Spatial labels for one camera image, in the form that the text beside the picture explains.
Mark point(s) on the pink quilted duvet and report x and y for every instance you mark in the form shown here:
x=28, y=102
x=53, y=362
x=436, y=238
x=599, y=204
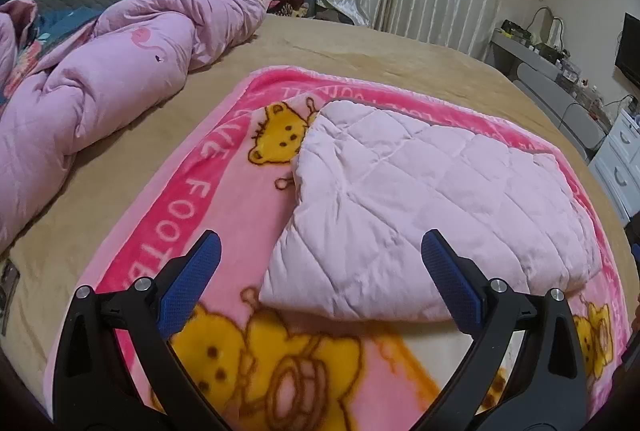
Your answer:
x=100, y=76

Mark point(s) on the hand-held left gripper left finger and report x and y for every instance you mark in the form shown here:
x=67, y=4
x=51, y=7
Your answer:
x=190, y=281

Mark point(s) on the dark rectangular device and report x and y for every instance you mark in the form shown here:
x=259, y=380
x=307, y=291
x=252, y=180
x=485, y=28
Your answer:
x=7, y=296

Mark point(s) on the black television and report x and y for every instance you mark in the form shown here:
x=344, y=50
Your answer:
x=629, y=48

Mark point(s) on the teal floral cloth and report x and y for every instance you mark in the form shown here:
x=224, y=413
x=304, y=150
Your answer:
x=70, y=23

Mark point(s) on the pink bear printed blanket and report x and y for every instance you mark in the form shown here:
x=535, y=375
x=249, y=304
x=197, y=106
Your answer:
x=165, y=211

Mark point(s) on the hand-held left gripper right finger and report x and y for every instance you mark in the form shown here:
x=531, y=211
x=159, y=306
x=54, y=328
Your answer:
x=450, y=281

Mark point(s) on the beige bed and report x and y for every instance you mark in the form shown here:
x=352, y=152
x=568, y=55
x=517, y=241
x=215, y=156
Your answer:
x=350, y=51

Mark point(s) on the light pink quilted garment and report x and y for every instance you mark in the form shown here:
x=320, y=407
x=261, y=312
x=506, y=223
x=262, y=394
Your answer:
x=400, y=191

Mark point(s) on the white drawer cabinet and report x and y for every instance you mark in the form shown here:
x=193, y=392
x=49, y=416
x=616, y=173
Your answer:
x=617, y=156

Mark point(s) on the grey desk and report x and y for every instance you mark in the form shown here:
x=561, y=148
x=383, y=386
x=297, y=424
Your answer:
x=520, y=51

